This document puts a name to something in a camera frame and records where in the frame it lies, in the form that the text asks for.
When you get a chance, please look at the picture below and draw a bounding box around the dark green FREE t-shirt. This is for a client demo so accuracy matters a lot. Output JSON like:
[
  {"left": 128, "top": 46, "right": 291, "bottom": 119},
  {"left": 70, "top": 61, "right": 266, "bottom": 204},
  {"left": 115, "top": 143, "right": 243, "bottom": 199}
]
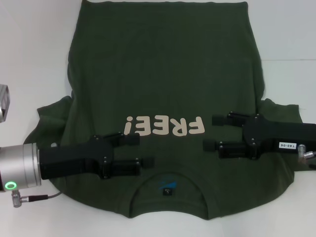
[{"left": 24, "top": 0, "right": 312, "bottom": 221}]

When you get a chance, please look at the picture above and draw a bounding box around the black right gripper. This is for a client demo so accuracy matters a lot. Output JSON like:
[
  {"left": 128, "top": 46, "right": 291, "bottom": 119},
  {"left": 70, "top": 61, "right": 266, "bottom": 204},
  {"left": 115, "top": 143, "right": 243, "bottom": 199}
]
[{"left": 202, "top": 111, "right": 316, "bottom": 159}]

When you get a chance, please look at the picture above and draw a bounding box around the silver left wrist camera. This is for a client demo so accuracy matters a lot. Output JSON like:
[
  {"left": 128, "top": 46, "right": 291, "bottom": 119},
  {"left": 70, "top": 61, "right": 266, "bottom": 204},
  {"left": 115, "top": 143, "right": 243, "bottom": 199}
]
[{"left": 0, "top": 83, "right": 11, "bottom": 123}]

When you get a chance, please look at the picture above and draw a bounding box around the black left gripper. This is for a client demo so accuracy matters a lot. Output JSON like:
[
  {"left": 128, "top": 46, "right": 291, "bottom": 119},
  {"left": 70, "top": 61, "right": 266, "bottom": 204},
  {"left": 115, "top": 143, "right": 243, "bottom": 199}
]
[{"left": 38, "top": 132, "right": 156, "bottom": 181}]

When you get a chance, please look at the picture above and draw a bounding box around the left arm cable with plug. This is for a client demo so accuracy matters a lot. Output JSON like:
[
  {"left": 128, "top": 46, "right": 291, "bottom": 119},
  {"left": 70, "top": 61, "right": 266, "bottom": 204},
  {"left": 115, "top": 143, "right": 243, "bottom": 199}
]
[{"left": 10, "top": 189, "right": 62, "bottom": 208}]

